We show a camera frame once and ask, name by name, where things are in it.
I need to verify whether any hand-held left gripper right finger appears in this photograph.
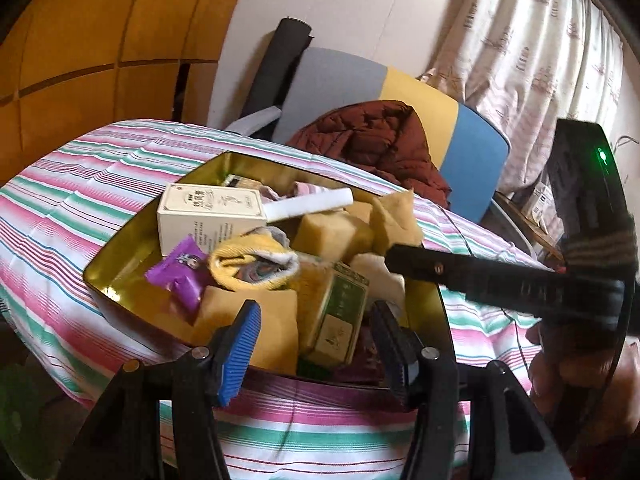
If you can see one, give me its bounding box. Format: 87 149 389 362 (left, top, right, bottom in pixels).
369 300 573 480

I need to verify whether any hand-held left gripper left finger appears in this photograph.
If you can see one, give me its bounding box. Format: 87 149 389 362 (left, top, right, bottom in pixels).
57 300 262 480

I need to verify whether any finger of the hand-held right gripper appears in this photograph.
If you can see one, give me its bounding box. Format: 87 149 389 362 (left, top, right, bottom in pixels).
385 244 628 331

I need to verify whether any large yellow sponge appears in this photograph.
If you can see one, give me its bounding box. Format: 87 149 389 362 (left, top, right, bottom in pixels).
192 285 299 376

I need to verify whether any green tea box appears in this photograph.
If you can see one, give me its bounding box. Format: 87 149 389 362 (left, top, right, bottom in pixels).
300 260 371 366

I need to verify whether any white foam net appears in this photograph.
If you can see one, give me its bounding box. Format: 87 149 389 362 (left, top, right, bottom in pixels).
350 252 407 318

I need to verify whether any yellow sock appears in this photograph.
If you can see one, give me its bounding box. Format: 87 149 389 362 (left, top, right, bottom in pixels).
207 235 301 293

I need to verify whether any purple candy packet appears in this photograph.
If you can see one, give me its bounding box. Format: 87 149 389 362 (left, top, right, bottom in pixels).
145 236 213 316

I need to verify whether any white medicine box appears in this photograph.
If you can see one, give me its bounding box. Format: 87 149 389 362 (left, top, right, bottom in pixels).
156 183 268 257

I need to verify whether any yellow sponge block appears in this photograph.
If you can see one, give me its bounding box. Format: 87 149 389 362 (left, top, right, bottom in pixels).
291 211 373 261

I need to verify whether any gold metal tin container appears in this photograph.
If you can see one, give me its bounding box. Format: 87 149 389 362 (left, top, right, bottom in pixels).
82 151 458 401

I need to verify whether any small yellow sponge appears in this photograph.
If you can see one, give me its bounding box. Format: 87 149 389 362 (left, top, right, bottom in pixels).
350 200 376 226

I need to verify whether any white foam block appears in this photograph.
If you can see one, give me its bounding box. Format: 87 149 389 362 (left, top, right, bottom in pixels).
262 188 354 223

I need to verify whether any oat bar packet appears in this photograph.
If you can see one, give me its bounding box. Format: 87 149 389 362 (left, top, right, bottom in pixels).
222 174 266 191

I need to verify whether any pink striped sock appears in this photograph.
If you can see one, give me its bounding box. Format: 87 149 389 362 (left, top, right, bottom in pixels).
262 182 331 201

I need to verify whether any person's right hand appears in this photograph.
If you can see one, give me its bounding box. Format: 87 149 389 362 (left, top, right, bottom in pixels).
527 327 640 466

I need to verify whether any wooden side desk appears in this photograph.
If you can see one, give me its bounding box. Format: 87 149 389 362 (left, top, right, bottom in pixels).
495 180 566 266

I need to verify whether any grey yellow blue chair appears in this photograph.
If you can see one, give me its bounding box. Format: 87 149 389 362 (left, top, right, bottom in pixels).
225 46 511 226

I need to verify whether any patterned white curtain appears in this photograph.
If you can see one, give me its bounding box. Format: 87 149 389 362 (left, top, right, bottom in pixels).
420 0 640 201

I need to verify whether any maroon quilted jacket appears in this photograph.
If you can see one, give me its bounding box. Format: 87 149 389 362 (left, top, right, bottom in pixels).
287 100 451 208

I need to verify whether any pink green striped tablecloth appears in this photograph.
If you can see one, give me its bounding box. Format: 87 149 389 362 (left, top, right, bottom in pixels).
0 119 566 480

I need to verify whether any wooden wardrobe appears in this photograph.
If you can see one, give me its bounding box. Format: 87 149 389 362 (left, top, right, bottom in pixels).
0 0 256 186

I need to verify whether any black padded post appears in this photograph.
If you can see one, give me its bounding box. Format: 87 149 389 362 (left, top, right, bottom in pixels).
242 17 313 116

